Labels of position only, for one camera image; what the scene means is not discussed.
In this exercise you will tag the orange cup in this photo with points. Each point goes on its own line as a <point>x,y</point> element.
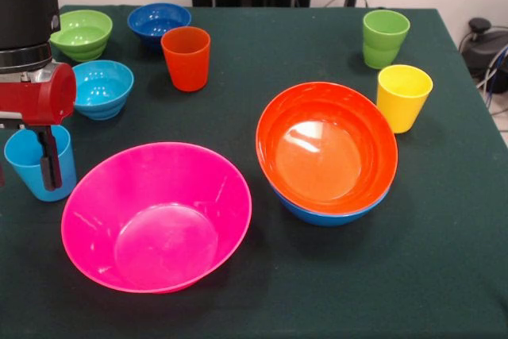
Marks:
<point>186,65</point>

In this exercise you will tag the green ribbed bowl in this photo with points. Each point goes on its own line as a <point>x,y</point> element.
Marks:
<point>83,33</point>

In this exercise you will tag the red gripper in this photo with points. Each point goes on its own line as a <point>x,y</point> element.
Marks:
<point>39,101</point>

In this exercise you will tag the green cup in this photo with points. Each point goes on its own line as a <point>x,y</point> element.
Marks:
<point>385,37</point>

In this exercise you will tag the large orange bowl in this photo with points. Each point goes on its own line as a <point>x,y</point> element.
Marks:
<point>325,156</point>

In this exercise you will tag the dark green tablecloth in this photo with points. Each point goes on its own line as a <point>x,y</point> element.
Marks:
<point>357,275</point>

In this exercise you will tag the light blue cup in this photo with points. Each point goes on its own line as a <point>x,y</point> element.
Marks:
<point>25,164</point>

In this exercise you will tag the large pink bowl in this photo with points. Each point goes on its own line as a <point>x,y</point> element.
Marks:
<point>158,216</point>

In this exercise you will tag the light blue ribbed bowl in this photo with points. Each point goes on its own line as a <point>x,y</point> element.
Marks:
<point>103,89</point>

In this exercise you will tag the dark blue ribbed bowl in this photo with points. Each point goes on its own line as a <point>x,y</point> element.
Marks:
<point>151,21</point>

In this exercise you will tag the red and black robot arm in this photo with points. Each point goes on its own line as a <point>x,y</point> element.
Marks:
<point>24,9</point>

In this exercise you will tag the yellow cup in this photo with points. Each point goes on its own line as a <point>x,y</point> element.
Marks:
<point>402,101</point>

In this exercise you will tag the large blue bowl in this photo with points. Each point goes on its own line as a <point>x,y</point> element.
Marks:
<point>329,218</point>

